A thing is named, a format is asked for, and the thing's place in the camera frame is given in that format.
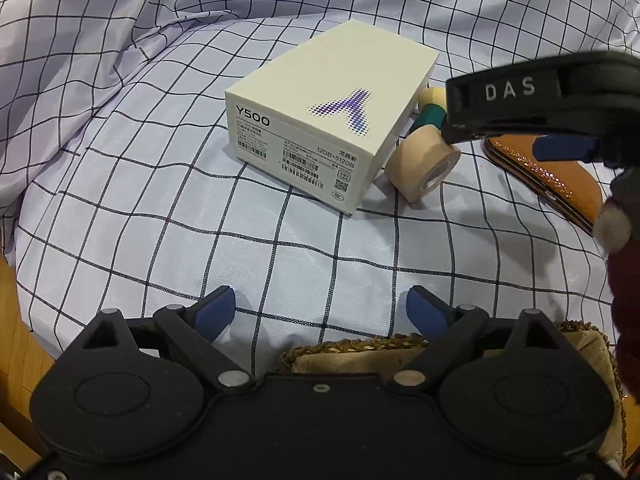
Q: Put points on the checked white bed sheet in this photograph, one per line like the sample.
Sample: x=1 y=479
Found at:
x=150 y=210

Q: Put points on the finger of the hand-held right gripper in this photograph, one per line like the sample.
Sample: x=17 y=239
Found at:
x=565 y=148

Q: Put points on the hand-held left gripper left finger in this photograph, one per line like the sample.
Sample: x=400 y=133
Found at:
x=215 y=312

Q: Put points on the beige tape roll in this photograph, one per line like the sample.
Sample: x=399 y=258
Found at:
x=415 y=160

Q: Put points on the brown leather wallet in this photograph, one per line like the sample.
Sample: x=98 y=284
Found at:
x=550 y=185

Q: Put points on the woven basket with fabric liner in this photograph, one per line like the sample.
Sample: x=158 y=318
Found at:
x=350 y=355

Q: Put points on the cream and green wooden toy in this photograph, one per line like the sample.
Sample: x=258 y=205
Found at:
x=431 y=100

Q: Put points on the person's right hand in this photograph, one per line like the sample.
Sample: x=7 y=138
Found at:
x=614 y=227

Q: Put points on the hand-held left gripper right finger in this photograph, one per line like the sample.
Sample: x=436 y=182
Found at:
x=425 y=310

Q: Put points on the white cardboard box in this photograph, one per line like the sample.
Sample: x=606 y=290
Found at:
x=310 y=85

